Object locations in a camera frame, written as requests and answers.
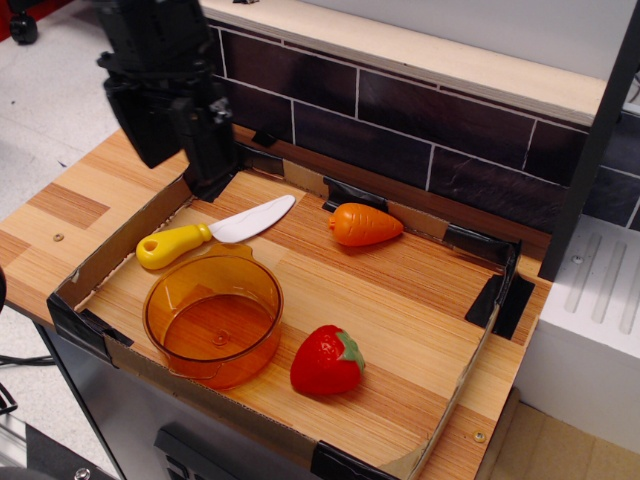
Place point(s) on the yellow handled white toy knife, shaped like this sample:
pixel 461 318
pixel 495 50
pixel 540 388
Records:
pixel 159 249

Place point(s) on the white ribbed sink block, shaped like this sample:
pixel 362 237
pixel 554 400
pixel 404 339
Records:
pixel 582 364

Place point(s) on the orange transparent plastic pot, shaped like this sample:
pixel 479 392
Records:
pixel 216 318

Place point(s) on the light wooden shelf ledge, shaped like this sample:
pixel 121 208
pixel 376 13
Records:
pixel 499 78

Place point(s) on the orange toy carrot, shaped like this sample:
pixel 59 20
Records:
pixel 354 224

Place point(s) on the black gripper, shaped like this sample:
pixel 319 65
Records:
pixel 150 102

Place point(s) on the dark vertical metal post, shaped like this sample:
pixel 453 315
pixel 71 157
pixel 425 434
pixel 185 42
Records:
pixel 595 147

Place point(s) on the red toy strawberry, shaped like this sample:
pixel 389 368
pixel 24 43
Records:
pixel 328 362

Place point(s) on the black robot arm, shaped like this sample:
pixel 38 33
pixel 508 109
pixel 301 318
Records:
pixel 154 30

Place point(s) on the black caster wheel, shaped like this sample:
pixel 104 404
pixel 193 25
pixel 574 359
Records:
pixel 23 29

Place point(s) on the cardboard fence with black tape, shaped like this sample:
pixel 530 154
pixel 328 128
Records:
pixel 420 307

